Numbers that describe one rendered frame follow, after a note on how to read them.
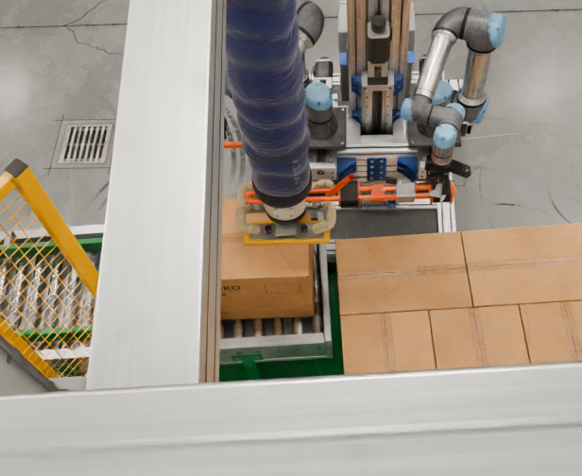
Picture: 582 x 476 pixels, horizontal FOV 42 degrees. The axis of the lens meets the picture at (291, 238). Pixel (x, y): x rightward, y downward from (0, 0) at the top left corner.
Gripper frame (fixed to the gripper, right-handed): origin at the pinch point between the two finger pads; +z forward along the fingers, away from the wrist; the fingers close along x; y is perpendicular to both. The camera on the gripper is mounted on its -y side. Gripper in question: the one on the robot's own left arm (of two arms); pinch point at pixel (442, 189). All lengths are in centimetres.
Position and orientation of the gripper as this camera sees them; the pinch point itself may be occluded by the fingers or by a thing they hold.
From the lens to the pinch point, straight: 292.8
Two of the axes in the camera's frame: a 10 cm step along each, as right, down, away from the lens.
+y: -10.0, 0.1, 0.9
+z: 0.8, 5.1, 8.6
